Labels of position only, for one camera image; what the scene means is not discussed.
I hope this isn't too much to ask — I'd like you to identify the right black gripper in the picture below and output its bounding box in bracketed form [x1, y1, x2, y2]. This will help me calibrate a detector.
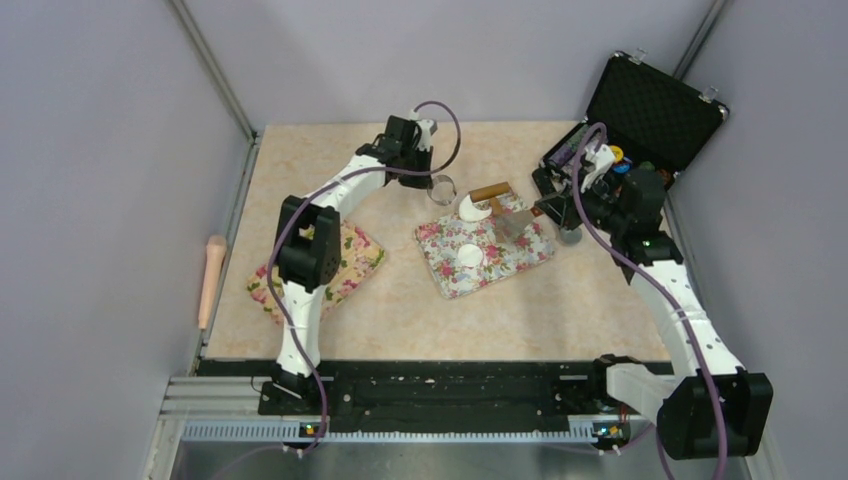
[537, 169, 629, 235]

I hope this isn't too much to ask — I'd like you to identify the white dough ball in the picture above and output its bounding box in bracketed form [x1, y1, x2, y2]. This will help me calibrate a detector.
[457, 194, 492, 223]

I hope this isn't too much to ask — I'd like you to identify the wooden dough roller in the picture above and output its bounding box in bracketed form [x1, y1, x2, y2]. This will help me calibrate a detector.
[468, 181, 511, 217]

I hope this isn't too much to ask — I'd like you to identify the floral tray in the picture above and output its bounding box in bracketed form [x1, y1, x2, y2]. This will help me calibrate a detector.
[413, 213, 555, 300]

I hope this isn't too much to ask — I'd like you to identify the cut round dough wrapper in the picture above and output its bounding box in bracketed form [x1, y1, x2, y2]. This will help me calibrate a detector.
[456, 244, 485, 268]

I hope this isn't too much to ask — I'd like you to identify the metal spatula wooden handle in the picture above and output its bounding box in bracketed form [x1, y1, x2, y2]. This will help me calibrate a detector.
[494, 208, 544, 242]

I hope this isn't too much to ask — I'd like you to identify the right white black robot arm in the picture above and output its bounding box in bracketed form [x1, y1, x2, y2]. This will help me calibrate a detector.
[532, 167, 774, 460]

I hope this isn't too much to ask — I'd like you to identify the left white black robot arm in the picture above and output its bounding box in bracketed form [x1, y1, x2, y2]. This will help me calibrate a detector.
[266, 113, 438, 416]

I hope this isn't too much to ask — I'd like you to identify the black microphone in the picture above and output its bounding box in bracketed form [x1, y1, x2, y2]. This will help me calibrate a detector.
[531, 167, 582, 246]

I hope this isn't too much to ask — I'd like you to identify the purple poker chip stack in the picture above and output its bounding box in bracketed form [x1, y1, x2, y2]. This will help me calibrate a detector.
[551, 143, 576, 168]

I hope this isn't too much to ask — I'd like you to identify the yellow dealer button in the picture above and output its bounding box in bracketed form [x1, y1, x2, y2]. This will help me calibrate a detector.
[609, 145, 624, 163]

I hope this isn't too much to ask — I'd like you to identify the folded floral cloth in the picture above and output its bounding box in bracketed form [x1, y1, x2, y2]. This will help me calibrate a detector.
[245, 220, 386, 326]

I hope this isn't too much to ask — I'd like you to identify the black poker chip case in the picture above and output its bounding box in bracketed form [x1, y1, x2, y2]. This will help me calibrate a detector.
[538, 51, 730, 189]

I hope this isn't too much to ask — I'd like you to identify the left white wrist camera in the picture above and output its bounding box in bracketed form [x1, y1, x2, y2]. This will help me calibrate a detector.
[408, 111, 438, 151]

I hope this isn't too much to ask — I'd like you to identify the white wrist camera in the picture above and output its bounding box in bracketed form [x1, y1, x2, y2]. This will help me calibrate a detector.
[579, 142, 616, 193]
[408, 111, 438, 151]

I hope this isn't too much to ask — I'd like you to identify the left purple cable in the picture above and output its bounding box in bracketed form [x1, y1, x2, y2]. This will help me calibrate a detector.
[208, 100, 462, 480]

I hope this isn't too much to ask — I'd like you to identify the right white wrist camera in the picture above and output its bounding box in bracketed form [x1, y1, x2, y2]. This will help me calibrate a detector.
[579, 142, 616, 193]

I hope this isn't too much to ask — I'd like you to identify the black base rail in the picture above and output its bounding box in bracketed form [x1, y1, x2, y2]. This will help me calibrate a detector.
[196, 355, 636, 439]

